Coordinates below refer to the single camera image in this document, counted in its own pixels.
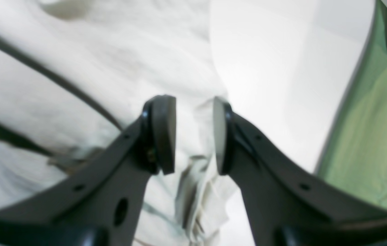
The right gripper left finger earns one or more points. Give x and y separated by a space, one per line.
100 204

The grey t-shirt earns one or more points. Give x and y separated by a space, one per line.
106 58

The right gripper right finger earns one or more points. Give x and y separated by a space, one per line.
285 205

